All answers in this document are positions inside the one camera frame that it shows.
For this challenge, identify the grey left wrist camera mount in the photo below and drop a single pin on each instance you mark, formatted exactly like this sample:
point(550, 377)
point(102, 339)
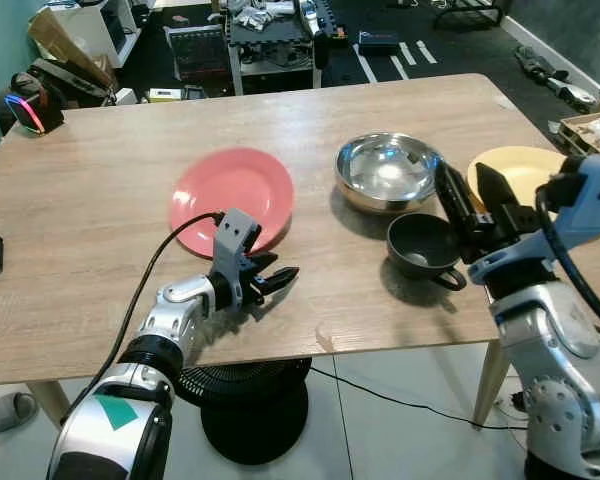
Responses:
point(232, 235)

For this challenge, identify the black mesh crate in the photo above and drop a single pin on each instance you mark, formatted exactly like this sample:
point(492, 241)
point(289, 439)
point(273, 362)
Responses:
point(195, 52)

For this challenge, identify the black grey robot part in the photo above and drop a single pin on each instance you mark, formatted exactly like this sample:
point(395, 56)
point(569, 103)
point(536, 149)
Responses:
point(555, 80)

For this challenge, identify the pink plate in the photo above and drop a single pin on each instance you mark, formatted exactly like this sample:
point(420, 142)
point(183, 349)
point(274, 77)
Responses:
point(230, 190)

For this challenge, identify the yellow plate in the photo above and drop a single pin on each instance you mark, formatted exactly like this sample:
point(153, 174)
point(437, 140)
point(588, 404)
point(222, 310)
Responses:
point(530, 170)

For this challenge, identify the white cabinet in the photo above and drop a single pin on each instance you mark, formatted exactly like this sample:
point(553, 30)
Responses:
point(105, 25)

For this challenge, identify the black helmet with pink stripe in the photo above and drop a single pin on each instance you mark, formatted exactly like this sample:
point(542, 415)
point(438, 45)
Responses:
point(25, 105)

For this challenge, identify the black metal stand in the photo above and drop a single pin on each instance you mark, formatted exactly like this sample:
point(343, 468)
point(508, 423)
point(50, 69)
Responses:
point(465, 12)

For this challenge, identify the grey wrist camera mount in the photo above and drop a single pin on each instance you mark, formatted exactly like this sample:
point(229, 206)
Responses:
point(232, 235)
point(592, 205)

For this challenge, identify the open cardboard tray box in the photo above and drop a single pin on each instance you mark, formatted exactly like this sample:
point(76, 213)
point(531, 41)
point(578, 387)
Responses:
point(592, 130)

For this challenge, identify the stainless steel bowl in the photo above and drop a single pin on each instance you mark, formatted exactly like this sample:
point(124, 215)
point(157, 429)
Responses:
point(385, 175)

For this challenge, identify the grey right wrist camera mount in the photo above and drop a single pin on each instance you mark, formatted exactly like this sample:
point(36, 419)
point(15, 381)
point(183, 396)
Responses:
point(592, 205)

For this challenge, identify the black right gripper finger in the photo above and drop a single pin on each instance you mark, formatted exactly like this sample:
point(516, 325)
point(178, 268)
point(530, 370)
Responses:
point(460, 205)
point(495, 195)

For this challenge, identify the black cluttered shelf cart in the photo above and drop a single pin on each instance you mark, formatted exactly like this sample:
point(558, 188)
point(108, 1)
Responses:
point(275, 40)

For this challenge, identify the grey slipper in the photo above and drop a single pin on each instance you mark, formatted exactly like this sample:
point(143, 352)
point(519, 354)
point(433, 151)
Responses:
point(5, 412)

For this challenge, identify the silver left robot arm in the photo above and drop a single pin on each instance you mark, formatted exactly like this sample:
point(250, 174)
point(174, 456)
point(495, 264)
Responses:
point(130, 420)

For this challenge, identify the small white flat box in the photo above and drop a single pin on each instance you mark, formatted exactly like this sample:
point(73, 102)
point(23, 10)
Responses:
point(166, 95)

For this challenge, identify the wooden table leg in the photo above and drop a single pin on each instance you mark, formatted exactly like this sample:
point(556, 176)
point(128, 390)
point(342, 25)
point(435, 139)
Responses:
point(492, 380)
point(50, 400)

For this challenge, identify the brown cardboard box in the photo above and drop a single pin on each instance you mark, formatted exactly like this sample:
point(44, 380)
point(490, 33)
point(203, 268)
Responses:
point(60, 40)

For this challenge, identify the black round fan base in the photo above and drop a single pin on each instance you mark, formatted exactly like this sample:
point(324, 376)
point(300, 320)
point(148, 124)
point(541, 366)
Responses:
point(255, 410)

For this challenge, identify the dark blue flat box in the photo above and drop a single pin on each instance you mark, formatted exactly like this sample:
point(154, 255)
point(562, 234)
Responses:
point(378, 43)

